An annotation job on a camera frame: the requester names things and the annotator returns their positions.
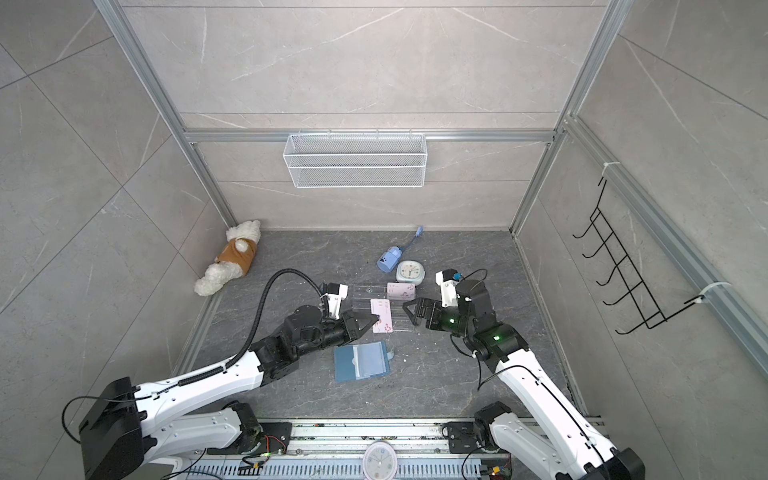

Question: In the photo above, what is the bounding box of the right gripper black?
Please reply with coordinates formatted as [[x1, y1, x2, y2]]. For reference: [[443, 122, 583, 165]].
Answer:
[[404, 298, 476, 340]]

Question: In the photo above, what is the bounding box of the pink white credit card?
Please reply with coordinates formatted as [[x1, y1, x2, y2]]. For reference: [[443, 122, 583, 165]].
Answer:
[[386, 282, 416, 301]]

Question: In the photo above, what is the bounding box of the card with black stripe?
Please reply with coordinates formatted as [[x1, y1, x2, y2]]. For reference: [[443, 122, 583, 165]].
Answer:
[[370, 299, 393, 334]]

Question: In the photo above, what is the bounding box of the clear acrylic organizer tray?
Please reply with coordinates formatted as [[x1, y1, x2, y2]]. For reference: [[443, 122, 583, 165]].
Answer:
[[351, 283, 415, 333]]

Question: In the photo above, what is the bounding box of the blue leather card holder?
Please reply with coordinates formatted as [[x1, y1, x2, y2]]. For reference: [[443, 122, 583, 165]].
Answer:
[[334, 341, 394, 383]]

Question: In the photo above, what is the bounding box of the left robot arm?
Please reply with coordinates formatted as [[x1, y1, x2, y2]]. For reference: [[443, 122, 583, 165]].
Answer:
[[78, 306, 379, 479]]

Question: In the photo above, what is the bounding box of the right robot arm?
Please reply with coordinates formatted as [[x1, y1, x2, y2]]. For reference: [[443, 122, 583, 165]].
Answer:
[[403, 278, 646, 479]]

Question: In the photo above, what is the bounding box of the small white round clock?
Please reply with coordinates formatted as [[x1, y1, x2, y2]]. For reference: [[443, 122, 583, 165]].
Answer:
[[396, 260, 426, 286]]

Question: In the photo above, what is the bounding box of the blue brush tool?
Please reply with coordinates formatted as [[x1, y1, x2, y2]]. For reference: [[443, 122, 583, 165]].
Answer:
[[376, 226, 423, 273]]

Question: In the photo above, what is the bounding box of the white clock at front edge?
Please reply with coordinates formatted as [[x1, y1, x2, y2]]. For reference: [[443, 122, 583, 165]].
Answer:
[[362, 441, 398, 480]]

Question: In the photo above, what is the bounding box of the white teddy bear brown vest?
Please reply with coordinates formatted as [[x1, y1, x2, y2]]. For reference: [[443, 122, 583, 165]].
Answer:
[[193, 220, 261, 297]]

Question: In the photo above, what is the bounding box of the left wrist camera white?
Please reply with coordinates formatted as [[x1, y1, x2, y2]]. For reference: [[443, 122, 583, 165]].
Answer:
[[321, 283, 348, 320]]

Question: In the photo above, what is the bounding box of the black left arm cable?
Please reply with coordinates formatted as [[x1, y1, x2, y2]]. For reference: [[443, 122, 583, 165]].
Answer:
[[227, 268, 325, 367]]

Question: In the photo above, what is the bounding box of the aluminium front rail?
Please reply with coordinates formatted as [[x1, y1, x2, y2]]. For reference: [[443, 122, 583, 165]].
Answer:
[[182, 418, 522, 479]]

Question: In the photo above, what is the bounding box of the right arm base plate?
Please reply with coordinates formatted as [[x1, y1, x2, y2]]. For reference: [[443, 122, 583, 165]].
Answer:
[[441, 421, 480, 454]]

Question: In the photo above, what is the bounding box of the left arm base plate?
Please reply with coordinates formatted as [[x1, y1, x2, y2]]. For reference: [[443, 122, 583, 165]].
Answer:
[[229, 422, 293, 454]]

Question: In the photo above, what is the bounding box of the white wire mesh basket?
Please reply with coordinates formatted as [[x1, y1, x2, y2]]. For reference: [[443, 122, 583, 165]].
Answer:
[[283, 133, 428, 189]]

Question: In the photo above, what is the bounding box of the black wire hook rack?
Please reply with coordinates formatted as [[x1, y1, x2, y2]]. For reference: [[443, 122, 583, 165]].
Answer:
[[571, 177, 706, 336]]

